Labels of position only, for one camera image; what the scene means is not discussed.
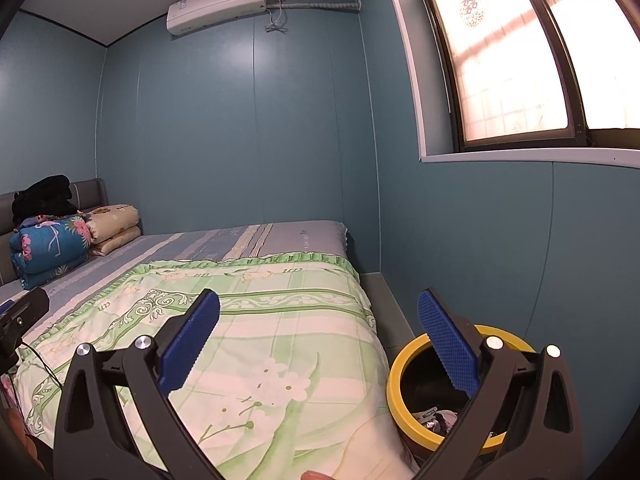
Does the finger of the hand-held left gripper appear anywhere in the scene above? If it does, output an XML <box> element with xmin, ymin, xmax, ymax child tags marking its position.
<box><xmin>0</xmin><ymin>287</ymin><xmax>51</xmax><ymax>361</ymax></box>

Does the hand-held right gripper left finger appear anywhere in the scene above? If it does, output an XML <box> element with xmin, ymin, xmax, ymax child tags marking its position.
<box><xmin>54</xmin><ymin>288</ymin><xmax>226</xmax><ymax>480</ymax></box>

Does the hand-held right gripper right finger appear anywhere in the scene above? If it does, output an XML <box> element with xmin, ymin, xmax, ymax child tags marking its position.
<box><xmin>415</xmin><ymin>288</ymin><xmax>586</xmax><ymax>480</ymax></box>

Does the black bin with yellow rim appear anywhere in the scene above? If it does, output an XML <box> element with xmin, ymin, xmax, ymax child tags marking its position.
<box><xmin>387</xmin><ymin>324</ymin><xmax>538</xmax><ymax>461</ymax></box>

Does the blue flamingo folded quilt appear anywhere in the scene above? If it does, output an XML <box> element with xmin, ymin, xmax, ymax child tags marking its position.
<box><xmin>10</xmin><ymin>215</ymin><xmax>92</xmax><ymax>291</ymax></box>

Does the green floral blanket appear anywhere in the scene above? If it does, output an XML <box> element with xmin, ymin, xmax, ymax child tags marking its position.
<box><xmin>15</xmin><ymin>252</ymin><xmax>421</xmax><ymax>480</ymax></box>

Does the black clothes pile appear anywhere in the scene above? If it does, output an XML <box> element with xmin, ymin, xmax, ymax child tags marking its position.
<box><xmin>11</xmin><ymin>175</ymin><xmax>81</xmax><ymax>223</ymax></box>

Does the beige folded quilt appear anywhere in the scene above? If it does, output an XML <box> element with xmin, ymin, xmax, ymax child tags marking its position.
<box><xmin>85</xmin><ymin>204</ymin><xmax>142</xmax><ymax>257</ymax></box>

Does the grey padded headboard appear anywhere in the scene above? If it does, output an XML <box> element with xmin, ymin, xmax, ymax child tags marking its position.
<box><xmin>0</xmin><ymin>177</ymin><xmax>108</xmax><ymax>281</ymax></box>

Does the dark framed window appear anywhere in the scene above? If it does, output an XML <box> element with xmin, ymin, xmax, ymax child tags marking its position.
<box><xmin>380</xmin><ymin>0</ymin><xmax>640</xmax><ymax>168</ymax></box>

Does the white air conditioner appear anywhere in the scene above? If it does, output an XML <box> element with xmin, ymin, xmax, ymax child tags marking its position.
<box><xmin>166</xmin><ymin>0</ymin><xmax>267</xmax><ymax>37</ymax></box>

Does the red round window decal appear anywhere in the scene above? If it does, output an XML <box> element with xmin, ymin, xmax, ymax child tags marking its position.
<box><xmin>457</xmin><ymin>0</ymin><xmax>487</xmax><ymax>28</ymax></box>

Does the white wrapped air conditioner pipe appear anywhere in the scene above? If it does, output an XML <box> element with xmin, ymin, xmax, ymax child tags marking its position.
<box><xmin>265</xmin><ymin>1</ymin><xmax>362</xmax><ymax>12</ymax></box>

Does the black cable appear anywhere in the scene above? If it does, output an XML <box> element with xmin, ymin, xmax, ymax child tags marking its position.
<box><xmin>17</xmin><ymin>342</ymin><xmax>63</xmax><ymax>391</ymax></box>

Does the white air conditioner cord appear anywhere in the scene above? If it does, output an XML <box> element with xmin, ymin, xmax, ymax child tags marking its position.
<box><xmin>264</xmin><ymin>0</ymin><xmax>290</xmax><ymax>35</ymax></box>

